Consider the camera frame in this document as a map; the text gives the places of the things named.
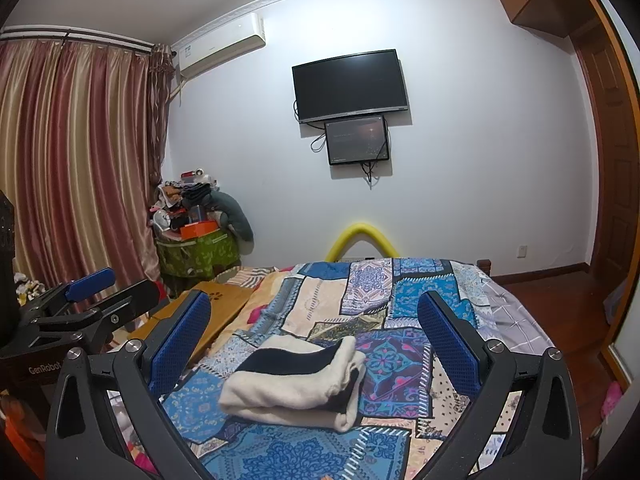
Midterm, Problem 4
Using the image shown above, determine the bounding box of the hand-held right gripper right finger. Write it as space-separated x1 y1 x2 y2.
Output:
416 290 584 480

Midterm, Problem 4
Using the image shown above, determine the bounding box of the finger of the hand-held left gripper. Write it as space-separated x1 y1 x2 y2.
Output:
35 279 168 348
20 267 117 320

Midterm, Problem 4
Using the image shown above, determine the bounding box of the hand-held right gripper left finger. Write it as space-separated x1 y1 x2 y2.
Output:
46 290 213 480

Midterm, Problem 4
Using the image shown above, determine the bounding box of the cream navy striped sweater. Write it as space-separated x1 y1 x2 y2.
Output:
219 335 367 432

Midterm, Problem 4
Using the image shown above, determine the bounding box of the person's left forearm orange sleeve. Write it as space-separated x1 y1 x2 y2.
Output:
0 395 48 480

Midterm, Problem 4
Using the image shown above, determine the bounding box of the blue patchwork bed sheet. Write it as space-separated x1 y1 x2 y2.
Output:
160 257 527 480

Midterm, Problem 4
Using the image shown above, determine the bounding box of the grey checked bed sheet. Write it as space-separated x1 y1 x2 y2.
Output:
465 260 557 357

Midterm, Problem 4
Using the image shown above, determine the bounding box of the peach quilt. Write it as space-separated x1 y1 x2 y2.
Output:
227 266 301 332

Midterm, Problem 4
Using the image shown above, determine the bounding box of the orange box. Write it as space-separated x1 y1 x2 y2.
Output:
180 220 219 240

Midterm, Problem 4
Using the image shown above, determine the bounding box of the pile of clutter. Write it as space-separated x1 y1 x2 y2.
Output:
148 167 226 236

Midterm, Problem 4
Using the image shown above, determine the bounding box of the pink cloth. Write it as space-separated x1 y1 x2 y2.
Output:
126 434 162 477

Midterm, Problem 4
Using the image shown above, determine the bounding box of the pink gold striped curtain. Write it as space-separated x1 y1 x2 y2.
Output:
0 30 177 288

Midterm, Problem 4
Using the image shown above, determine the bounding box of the grey plush toy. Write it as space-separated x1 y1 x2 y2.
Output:
207 191 254 243

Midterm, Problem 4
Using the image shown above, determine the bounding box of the yellow foam tube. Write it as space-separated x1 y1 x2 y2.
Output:
325 221 399 262

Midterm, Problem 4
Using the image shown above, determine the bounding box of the grey blue bag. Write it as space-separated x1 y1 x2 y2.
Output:
602 280 627 327

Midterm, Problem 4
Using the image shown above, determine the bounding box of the pink slipper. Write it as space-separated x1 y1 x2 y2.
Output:
600 380 624 421

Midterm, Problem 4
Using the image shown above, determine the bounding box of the brown wooden door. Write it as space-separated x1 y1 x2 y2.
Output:
572 15 637 281

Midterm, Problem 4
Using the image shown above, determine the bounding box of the white air conditioner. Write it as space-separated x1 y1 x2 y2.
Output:
172 11 266 78

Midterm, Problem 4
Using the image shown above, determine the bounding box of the small black wall monitor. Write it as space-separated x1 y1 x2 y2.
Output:
323 115 391 166

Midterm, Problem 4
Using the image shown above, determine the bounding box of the black wall television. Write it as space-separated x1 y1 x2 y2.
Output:
292 49 412 124

